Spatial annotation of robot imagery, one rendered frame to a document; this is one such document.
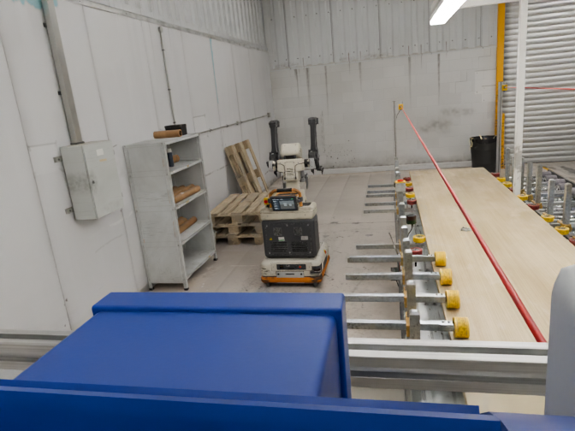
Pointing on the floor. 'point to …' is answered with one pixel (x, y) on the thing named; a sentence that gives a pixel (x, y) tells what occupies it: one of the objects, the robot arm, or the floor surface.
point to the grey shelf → (133, 152)
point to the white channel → (517, 79)
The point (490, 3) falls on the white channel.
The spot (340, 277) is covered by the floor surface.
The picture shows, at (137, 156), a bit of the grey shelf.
